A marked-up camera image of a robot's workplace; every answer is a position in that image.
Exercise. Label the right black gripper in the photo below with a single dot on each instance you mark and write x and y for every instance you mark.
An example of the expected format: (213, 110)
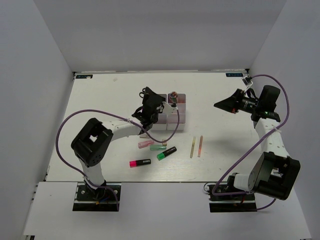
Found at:
(230, 104)

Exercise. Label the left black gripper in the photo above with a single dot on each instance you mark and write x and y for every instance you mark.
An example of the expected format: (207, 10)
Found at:
(148, 92)

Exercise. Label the pink transparent highlighter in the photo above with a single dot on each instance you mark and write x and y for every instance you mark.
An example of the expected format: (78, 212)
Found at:
(145, 144)

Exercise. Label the green transparent highlighter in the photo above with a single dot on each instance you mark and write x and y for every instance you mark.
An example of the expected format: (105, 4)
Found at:
(156, 147)

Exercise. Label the pink glue stick tube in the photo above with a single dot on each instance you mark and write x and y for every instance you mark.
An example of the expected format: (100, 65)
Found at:
(173, 97)

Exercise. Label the yellow thin pen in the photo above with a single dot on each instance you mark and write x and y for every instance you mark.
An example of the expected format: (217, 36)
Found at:
(192, 147)

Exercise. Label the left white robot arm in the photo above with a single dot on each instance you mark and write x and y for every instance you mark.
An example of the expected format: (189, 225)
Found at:
(91, 143)

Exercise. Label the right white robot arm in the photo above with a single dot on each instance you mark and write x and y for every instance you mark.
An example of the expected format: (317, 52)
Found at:
(275, 172)

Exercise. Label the left white organizer box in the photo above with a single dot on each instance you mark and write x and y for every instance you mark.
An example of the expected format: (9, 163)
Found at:
(161, 117)

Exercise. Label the white organizer box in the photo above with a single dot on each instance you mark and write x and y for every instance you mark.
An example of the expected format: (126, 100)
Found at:
(161, 117)
(178, 119)

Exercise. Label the grey eraser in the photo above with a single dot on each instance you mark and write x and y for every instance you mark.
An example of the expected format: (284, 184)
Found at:
(144, 136)

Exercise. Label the right white organizer box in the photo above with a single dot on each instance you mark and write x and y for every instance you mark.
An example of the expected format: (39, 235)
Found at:
(178, 119)

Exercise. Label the right blue label sticker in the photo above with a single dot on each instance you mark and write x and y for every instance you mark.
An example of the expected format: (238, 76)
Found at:
(234, 75)

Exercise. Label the blue label sticker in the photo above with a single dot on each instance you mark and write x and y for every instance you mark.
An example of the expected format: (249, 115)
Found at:
(84, 76)
(234, 75)

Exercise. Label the green black highlighter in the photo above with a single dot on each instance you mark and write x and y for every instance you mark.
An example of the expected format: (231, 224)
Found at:
(166, 153)

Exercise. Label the pink black highlighter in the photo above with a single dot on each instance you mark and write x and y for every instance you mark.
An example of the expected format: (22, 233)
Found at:
(141, 162)

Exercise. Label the left blue label sticker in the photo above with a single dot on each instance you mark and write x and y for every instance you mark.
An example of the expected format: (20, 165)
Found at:
(84, 76)

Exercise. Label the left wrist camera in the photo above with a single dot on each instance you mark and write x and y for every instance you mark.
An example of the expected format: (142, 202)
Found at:
(168, 108)

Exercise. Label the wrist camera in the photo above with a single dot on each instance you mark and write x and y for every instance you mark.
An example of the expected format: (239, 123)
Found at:
(247, 80)
(168, 108)

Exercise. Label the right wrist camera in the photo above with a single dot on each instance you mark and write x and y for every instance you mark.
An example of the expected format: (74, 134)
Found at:
(247, 80)

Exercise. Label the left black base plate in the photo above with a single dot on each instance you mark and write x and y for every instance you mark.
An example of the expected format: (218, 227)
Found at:
(103, 200)

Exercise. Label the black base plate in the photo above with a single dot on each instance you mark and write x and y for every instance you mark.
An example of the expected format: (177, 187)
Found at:
(229, 203)
(103, 200)

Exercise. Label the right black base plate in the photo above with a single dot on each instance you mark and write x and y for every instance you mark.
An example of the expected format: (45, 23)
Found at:
(229, 203)

